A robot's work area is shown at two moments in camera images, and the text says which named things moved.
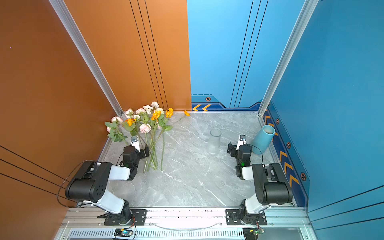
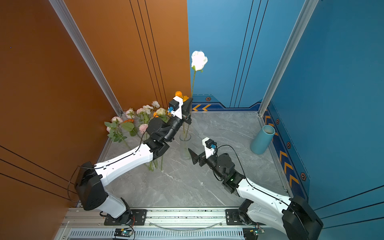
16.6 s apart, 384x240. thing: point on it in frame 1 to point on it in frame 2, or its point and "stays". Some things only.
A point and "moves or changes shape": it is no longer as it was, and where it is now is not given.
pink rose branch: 113,130 stays
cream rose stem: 129,114 to 161,112
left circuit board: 124,232 stays
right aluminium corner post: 304,17 stays
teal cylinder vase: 263,139 stays
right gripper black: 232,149 to 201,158
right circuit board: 252,233 stays
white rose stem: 158,111 to 198,61
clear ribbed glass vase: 214,141 to 184,139
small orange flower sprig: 164,126 moves or changes shape
